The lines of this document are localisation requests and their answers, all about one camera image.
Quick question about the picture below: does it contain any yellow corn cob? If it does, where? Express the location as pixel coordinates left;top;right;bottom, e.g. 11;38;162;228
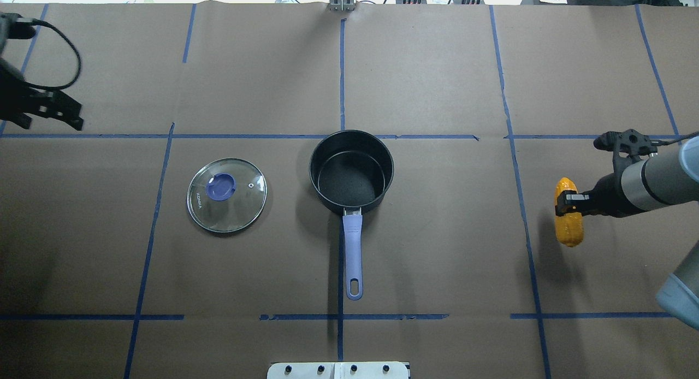
554;177;584;247

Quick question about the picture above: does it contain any dark blue saucepan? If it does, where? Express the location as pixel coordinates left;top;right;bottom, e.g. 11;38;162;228
309;129;394;301

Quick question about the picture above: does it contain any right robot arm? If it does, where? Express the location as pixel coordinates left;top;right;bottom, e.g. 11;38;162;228
554;129;698;247

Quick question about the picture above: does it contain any glass lid blue knob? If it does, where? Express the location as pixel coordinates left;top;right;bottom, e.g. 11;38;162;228
186;158;268;234

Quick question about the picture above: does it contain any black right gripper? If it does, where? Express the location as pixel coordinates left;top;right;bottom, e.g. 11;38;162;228
555;173;637;218

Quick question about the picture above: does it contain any right arm camera mount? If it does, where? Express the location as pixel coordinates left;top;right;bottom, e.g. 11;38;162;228
593;129;657;174

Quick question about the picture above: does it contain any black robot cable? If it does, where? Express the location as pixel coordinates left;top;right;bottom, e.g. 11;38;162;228
22;19;82;91

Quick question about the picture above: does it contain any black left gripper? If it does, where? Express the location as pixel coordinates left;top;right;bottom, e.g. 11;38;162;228
1;59;84;131

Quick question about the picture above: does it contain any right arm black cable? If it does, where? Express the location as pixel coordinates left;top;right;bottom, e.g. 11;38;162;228
653;131;699;147

